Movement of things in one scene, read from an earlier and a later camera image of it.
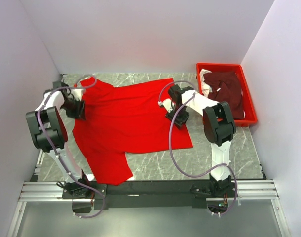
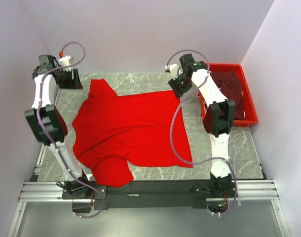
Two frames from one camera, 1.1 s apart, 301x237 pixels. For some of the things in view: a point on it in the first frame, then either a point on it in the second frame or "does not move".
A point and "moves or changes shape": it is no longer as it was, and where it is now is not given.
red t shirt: [126, 119] moves or changes shape
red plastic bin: [248, 108] does not move
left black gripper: [76, 111] → [70, 80]
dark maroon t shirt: [226, 87] does not move
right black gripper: [177, 118] → [179, 87]
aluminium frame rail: [53, 192] does not move
